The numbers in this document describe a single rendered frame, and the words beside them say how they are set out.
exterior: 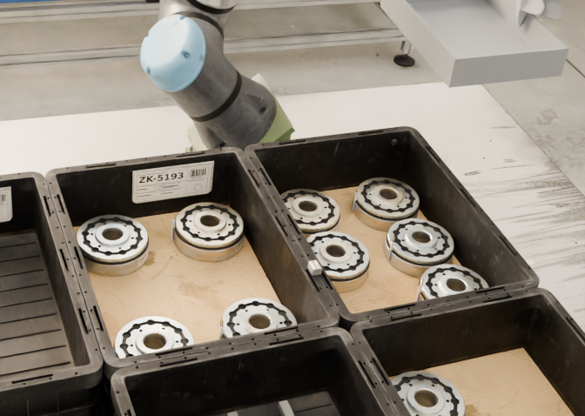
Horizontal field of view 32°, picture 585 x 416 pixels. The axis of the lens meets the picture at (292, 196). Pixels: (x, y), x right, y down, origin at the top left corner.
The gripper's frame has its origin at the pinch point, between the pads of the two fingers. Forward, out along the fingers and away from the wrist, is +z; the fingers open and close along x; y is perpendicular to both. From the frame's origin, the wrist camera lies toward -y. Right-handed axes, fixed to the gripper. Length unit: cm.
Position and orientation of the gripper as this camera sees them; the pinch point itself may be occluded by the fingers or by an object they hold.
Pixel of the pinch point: (522, 17)
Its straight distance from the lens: 175.0
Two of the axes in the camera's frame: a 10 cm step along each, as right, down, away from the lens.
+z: -3.7, 8.0, 4.7
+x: 8.4, 0.8, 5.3
